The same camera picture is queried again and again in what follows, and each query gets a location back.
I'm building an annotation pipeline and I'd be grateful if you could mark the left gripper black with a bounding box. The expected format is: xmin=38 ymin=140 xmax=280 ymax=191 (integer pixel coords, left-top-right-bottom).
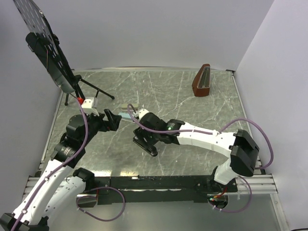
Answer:
xmin=81 ymin=108 xmax=121 ymax=146

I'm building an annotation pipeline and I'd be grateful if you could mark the blue stapler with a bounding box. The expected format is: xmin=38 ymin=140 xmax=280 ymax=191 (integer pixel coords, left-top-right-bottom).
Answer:
xmin=118 ymin=112 xmax=134 ymax=123

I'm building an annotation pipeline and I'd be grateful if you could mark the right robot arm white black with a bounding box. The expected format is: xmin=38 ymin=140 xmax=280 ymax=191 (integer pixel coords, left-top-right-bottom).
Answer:
xmin=132 ymin=109 xmax=259 ymax=192

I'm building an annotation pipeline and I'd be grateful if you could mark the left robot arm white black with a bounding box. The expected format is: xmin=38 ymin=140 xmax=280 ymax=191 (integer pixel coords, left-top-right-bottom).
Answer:
xmin=0 ymin=109 xmax=122 ymax=231

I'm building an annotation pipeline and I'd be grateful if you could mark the beige stapler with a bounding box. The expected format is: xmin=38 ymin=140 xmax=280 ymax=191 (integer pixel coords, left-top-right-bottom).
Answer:
xmin=121 ymin=103 xmax=139 ymax=111

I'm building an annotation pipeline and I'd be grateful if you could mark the black tripod stand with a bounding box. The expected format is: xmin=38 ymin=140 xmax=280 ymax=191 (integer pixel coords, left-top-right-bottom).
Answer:
xmin=73 ymin=75 xmax=115 ymax=100

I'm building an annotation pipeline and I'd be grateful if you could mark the brown wooden metronome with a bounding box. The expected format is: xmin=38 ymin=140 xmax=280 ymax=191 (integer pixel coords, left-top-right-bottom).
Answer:
xmin=192 ymin=64 xmax=211 ymax=97

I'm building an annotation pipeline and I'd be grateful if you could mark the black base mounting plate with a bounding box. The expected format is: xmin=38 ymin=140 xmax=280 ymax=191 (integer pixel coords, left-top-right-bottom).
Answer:
xmin=66 ymin=175 xmax=239 ymax=205

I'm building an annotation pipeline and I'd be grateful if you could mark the black perforated panel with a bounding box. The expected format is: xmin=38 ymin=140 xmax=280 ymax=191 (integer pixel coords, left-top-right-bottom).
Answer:
xmin=14 ymin=0 xmax=75 ymax=93

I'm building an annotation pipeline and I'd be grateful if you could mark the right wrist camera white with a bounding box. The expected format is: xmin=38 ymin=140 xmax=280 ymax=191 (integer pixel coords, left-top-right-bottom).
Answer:
xmin=134 ymin=108 xmax=149 ymax=119

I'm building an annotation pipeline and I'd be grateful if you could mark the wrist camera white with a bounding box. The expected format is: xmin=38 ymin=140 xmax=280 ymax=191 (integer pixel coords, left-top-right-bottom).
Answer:
xmin=134 ymin=108 xmax=149 ymax=119
xmin=77 ymin=97 xmax=99 ymax=116

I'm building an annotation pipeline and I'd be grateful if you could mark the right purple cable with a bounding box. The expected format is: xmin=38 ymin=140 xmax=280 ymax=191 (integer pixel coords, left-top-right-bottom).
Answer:
xmin=127 ymin=103 xmax=274 ymax=170

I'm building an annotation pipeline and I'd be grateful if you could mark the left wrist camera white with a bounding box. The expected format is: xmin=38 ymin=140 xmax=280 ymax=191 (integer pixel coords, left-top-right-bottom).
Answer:
xmin=77 ymin=97 xmax=99 ymax=116

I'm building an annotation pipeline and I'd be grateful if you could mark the aluminium rail frame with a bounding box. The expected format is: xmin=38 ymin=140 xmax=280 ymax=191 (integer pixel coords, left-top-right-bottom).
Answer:
xmin=22 ymin=175 xmax=278 ymax=200

